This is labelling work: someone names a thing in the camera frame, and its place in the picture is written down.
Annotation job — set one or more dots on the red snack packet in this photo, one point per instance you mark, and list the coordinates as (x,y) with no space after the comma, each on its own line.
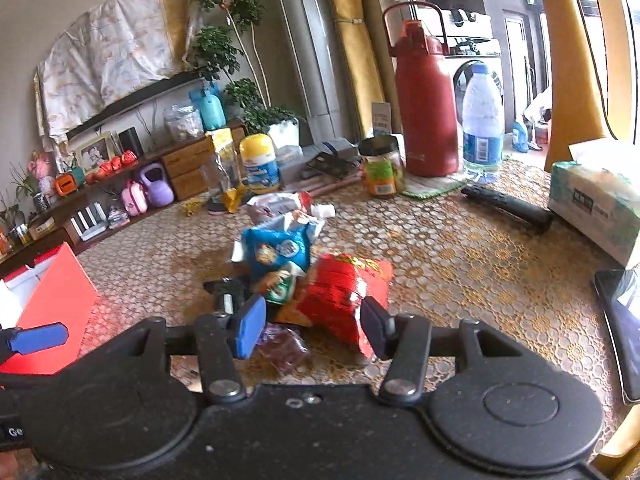
(335,295)

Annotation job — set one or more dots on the clear plastic bag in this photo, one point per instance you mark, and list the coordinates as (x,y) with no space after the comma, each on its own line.
(182,122)

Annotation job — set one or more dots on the grey standing air conditioner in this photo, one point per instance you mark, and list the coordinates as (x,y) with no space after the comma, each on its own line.
(310,50)

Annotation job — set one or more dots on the printed cover cloth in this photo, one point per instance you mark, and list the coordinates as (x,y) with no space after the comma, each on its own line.
(110,50)

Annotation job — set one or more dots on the yellow curtain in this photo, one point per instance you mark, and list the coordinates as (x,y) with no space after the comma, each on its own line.
(575,60)
(352,45)

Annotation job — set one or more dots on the clear plastic water bottle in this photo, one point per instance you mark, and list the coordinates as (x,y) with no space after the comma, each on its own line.
(482,120)

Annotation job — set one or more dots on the green potted plant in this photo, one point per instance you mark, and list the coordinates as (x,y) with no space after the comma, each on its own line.
(225,50)

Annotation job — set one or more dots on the pink toy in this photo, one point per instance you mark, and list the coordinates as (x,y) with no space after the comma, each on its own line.
(135,200)

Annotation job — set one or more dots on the white photo frame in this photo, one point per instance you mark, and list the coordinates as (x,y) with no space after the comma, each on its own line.
(94,152)

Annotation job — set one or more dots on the purple candy packet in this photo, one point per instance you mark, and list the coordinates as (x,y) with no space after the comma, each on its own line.
(285,347)

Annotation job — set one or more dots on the blue detergent bottle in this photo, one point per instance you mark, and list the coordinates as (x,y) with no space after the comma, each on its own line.
(520,137)

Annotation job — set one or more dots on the blue cartoon snack packet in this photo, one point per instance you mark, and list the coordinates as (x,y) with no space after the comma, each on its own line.
(272,252)

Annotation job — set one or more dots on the white washing machine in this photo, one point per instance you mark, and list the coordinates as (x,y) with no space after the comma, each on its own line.
(470,55)

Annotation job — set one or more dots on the small green snack packet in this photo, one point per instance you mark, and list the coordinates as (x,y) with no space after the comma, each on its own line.
(277,287)

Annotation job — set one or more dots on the black notebook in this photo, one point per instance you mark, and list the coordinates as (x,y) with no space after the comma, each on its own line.
(332,166)

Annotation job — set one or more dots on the yellow-lid white bottle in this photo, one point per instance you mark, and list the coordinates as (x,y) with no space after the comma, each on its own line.
(259,165)

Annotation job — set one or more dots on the small yellow wrapper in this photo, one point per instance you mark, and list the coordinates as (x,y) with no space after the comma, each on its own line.
(191,208)

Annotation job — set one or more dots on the white card label stand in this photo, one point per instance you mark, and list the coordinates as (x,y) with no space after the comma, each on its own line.
(381,117)

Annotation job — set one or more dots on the white cartoon snack packet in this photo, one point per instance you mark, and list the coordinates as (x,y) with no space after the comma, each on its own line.
(280,202)

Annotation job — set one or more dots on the wooden television cabinet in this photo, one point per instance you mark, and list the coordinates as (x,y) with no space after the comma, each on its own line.
(185,165)

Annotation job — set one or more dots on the clear plastic box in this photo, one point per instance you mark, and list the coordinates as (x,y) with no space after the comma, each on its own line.
(290,156)

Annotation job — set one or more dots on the green white tissue pack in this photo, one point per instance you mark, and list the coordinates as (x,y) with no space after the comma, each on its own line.
(595,200)

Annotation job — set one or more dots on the gold floral tablecloth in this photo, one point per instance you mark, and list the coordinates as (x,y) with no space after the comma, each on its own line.
(475,285)

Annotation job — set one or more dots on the pink figurine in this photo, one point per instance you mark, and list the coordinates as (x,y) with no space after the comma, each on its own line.
(45,172)

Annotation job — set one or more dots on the blue plush toy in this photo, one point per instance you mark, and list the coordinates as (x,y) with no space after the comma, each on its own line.
(209,110)

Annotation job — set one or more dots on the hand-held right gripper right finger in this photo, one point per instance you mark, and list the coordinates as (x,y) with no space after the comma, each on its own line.
(374,330)

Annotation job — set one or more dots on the black speaker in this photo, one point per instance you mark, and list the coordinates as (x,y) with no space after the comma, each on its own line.
(131,142)

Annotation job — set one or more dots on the black television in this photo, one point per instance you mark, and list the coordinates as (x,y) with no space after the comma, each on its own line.
(140,95)

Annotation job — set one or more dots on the black-lid glass jar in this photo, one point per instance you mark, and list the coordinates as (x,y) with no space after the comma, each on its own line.
(382,170)

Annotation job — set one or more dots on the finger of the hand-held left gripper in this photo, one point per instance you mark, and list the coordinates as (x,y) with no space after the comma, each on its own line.
(37,337)

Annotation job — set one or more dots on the green woven coaster mat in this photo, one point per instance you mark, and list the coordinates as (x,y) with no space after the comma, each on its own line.
(432,186)

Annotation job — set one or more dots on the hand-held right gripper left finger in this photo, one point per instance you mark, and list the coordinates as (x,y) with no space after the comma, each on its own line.
(250,327)

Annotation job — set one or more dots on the red shiny ornaments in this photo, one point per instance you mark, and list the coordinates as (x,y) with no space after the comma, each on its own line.
(116,162)

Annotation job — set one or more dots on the purple kettlebell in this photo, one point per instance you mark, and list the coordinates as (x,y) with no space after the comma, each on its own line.
(157,190)

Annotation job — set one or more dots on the red thermos bottle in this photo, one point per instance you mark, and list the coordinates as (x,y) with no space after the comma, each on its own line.
(425,110)

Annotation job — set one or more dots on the small plant in vase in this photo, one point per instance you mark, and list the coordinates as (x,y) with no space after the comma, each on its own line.
(30,187)

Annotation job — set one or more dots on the black remote control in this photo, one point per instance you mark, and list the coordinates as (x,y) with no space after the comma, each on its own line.
(505,207)

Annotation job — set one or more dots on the red cardboard box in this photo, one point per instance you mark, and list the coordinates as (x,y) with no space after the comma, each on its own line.
(65,300)

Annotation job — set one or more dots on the clear drinking glass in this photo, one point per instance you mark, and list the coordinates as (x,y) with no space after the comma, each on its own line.
(212,180)

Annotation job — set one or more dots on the glass with yellow wrapper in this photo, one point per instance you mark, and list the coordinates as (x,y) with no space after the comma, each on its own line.
(225,145)

